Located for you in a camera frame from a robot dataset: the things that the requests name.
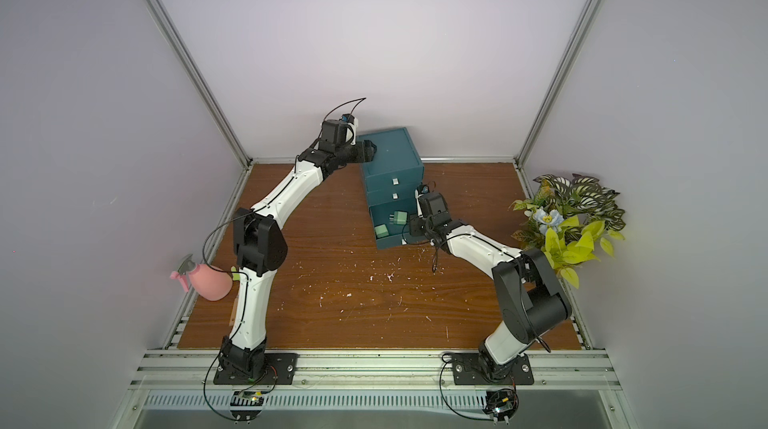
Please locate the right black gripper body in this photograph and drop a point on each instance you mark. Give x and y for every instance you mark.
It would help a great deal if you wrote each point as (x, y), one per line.
(417, 228)

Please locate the green plug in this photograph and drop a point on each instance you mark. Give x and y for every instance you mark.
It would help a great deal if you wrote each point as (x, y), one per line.
(400, 218)
(381, 231)

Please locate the teal drawer cabinet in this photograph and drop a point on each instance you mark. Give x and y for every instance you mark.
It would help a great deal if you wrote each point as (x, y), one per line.
(390, 182)

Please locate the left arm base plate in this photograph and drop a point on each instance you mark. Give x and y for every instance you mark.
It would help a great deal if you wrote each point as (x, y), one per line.
(279, 368)

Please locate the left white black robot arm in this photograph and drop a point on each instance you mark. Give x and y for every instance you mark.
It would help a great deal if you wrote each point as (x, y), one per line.
(261, 248)

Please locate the right circuit board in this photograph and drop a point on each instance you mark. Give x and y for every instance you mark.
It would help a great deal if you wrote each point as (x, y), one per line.
(501, 404)

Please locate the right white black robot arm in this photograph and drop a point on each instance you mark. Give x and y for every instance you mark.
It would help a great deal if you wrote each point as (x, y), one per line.
(530, 297)

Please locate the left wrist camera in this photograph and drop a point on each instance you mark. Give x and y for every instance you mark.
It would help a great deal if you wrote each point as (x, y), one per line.
(351, 127)

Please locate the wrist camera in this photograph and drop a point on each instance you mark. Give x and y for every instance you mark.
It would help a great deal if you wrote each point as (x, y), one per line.
(421, 190)
(351, 127)

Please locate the pink watering can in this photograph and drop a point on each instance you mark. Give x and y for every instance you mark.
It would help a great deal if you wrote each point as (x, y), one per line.
(209, 282)

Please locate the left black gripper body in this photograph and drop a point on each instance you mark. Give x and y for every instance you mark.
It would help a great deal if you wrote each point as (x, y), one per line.
(348, 154)

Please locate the circuit board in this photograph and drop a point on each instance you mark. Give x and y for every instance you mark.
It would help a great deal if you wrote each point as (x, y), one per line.
(246, 406)
(501, 404)

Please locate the aluminium front rail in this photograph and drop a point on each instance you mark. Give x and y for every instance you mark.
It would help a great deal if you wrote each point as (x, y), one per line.
(374, 369)

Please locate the artificial potted plant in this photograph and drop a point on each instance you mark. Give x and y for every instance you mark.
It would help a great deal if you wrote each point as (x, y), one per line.
(571, 220)

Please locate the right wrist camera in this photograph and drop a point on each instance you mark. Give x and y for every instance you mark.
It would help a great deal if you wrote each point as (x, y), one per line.
(421, 190)

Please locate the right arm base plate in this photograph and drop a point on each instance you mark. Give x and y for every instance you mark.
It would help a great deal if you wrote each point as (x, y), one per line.
(476, 368)

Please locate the left circuit board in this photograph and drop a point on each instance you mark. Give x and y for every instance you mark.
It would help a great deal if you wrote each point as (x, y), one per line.
(246, 406)

